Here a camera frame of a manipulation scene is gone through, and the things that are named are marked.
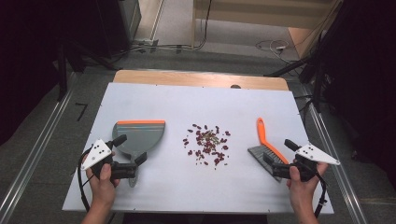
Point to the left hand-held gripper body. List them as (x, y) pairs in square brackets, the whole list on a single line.
[(97, 154)]

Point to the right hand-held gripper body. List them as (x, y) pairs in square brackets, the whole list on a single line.
[(314, 155)]

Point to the gray dustpan with orange edge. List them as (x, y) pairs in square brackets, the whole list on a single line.
[(140, 137)]

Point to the orange brush with gray bristles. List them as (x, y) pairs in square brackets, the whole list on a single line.
[(264, 138)]

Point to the pile of red beans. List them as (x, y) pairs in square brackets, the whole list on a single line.
[(208, 143)]

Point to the person's left hand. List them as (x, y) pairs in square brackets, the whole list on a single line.
[(102, 189)]

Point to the person's right hand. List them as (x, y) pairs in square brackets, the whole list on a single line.
[(303, 193)]

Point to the black metal stand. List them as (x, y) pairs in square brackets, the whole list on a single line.
[(67, 62), (313, 68)]

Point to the gray cabinet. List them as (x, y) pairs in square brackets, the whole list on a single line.
[(130, 17)]

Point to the metal floor rail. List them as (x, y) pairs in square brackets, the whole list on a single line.
[(336, 161), (37, 146)]

